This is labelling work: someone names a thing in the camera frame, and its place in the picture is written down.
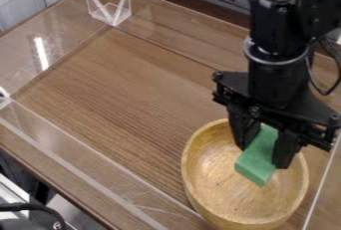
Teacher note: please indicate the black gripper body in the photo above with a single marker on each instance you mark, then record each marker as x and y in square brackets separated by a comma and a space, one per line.
[275, 91]

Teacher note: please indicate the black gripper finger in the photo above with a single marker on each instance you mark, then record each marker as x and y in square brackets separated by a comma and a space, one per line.
[287, 147]
[245, 126]

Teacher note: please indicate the green rectangular block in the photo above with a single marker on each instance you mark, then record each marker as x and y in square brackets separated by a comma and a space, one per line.
[255, 162]

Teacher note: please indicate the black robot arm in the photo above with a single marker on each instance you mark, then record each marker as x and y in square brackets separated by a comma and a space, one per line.
[289, 32]

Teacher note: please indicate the brown wooden bowl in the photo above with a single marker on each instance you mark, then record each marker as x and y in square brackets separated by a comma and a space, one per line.
[225, 198]

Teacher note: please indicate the clear acrylic tray wall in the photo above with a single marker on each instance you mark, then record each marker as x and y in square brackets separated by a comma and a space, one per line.
[102, 102]

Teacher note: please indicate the clear acrylic corner bracket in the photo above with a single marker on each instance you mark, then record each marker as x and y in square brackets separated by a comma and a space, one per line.
[110, 13]

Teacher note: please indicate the black metal bracket with bolt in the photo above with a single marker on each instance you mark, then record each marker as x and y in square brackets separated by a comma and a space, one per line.
[49, 218]

